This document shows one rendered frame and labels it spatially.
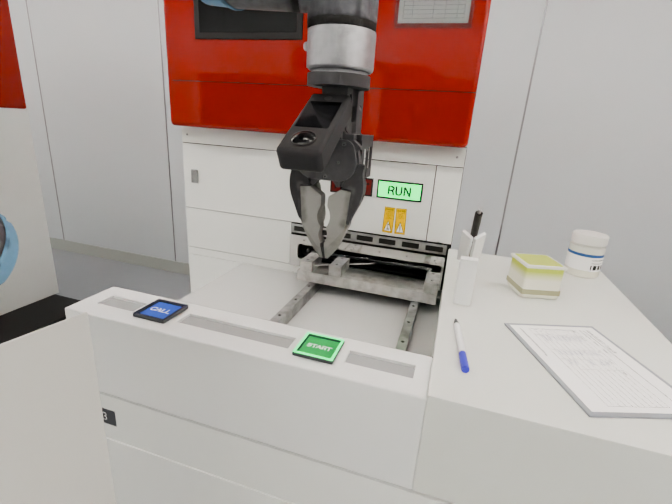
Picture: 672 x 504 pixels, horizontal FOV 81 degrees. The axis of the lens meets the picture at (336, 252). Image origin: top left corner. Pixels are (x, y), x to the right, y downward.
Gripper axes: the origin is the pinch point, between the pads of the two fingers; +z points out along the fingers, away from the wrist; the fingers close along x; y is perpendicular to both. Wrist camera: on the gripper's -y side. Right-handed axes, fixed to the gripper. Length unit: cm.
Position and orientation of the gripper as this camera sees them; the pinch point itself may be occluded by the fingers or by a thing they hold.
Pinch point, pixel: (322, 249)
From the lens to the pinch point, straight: 48.2
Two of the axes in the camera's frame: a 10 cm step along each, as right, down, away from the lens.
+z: -0.7, 9.5, 3.1
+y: 3.0, -2.8, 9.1
